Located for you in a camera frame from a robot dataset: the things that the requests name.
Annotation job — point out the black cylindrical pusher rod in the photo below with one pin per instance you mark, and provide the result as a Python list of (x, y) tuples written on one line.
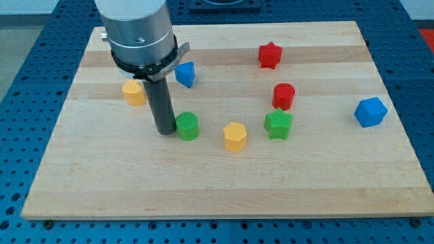
[(160, 102)]

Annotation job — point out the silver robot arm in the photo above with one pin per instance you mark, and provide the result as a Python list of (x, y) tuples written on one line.
[(144, 46)]

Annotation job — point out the yellow heart block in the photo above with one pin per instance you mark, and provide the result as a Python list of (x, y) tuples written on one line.
[(133, 93)]

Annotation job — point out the blue triangle block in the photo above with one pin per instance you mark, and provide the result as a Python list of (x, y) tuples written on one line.
[(185, 74)]

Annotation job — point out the green cylinder block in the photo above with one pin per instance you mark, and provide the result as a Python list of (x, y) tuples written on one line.
[(187, 126)]

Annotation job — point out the yellow hexagon block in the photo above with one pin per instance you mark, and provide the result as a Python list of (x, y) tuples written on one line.
[(235, 137)]

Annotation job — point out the wooden board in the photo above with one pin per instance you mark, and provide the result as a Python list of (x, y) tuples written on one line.
[(106, 161)]

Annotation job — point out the red star block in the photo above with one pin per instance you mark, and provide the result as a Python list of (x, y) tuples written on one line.
[(269, 55)]

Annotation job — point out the green star block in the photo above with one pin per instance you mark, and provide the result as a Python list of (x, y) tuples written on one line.
[(278, 124)]

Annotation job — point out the red cylinder block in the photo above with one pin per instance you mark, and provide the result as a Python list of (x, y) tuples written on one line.
[(283, 96)]

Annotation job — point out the blue cube block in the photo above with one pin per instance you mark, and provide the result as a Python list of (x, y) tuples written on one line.
[(370, 112)]

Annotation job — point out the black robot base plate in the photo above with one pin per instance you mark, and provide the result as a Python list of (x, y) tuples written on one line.
[(223, 5)]

